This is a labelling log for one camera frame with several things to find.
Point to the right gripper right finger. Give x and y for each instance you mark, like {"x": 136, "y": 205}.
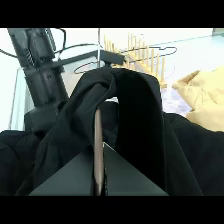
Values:
{"x": 126, "y": 178}

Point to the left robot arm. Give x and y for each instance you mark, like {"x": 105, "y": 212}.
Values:
{"x": 31, "y": 43}

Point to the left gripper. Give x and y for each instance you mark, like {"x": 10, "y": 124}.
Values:
{"x": 46, "y": 86}

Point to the black garment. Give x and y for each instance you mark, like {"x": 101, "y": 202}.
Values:
{"x": 140, "y": 113}

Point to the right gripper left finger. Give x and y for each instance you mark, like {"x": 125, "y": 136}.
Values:
{"x": 73, "y": 180}

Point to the wooden peg rack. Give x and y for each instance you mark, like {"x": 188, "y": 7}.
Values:
{"x": 151, "y": 65}

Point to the yellow garment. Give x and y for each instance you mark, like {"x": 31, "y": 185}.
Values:
{"x": 206, "y": 100}

